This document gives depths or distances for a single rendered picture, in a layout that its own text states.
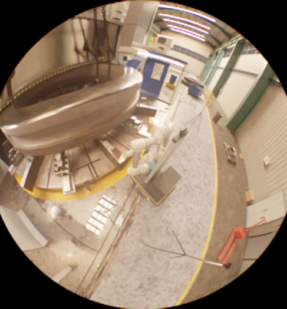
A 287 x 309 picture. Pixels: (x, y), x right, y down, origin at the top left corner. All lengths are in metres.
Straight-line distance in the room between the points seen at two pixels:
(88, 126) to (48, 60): 3.24
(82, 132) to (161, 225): 2.65
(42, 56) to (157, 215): 5.75
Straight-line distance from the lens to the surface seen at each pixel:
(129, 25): 5.83
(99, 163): 2.60
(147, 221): 2.64
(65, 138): 2.19
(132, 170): 1.75
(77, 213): 2.74
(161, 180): 1.98
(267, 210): 5.36
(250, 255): 5.98
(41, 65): 4.44
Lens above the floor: 2.56
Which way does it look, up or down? 53 degrees down
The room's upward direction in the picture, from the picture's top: 21 degrees clockwise
